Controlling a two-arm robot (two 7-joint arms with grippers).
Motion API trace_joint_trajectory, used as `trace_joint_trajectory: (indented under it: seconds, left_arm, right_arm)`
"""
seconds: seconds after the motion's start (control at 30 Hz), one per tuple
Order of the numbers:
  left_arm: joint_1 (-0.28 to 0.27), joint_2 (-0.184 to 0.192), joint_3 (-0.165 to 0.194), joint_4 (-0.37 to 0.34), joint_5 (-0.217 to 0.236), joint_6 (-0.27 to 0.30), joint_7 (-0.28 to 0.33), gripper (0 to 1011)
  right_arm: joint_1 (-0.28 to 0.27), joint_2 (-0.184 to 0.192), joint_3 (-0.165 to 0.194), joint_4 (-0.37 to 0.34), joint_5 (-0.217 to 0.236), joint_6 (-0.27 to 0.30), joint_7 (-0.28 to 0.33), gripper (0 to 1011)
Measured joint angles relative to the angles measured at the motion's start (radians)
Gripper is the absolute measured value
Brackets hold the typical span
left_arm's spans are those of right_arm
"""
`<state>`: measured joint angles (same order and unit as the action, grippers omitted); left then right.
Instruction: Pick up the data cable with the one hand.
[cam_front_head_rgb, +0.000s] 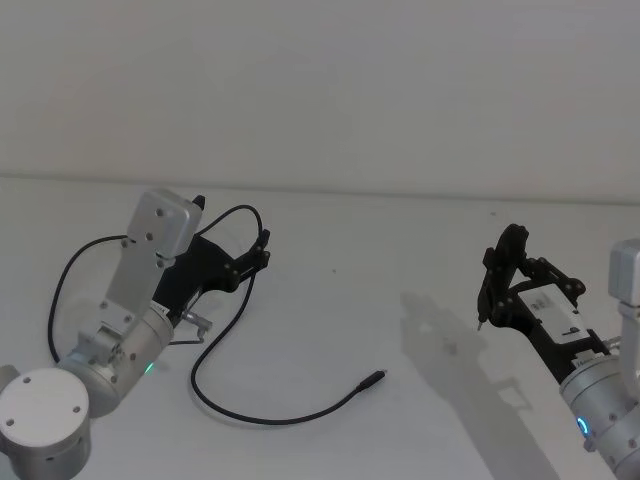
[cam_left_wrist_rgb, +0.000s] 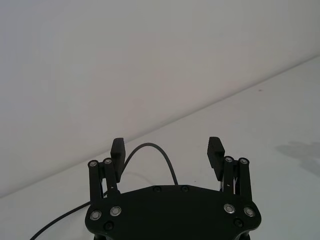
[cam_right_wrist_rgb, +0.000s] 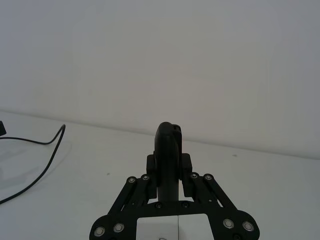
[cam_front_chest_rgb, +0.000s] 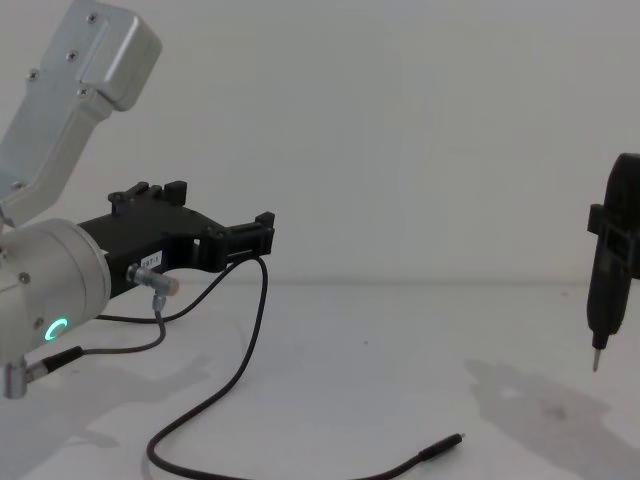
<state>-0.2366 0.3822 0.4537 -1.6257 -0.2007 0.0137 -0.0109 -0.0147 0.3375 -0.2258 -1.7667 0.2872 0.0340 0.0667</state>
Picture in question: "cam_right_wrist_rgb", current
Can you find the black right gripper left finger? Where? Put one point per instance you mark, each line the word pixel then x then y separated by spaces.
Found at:
pixel 163 150

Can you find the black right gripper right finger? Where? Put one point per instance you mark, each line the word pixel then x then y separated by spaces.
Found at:
pixel 178 150

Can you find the small black plug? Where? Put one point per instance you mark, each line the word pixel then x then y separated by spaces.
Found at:
pixel 2 128

